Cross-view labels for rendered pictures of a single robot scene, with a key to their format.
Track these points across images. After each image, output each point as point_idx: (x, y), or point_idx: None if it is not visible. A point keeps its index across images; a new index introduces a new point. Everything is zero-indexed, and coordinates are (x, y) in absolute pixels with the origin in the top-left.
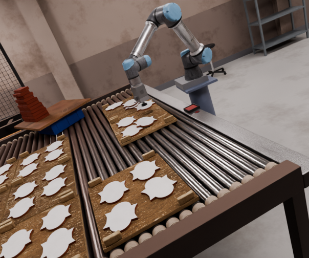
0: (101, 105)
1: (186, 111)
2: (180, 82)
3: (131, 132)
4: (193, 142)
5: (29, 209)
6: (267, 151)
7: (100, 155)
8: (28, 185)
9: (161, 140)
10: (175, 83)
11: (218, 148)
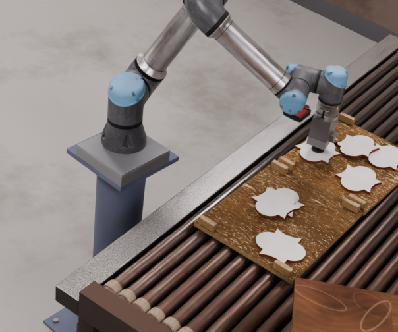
0: (248, 318)
1: (307, 114)
2: (149, 156)
3: (391, 153)
4: (385, 95)
5: None
6: (385, 53)
7: None
8: None
9: (389, 123)
10: (123, 180)
11: (390, 77)
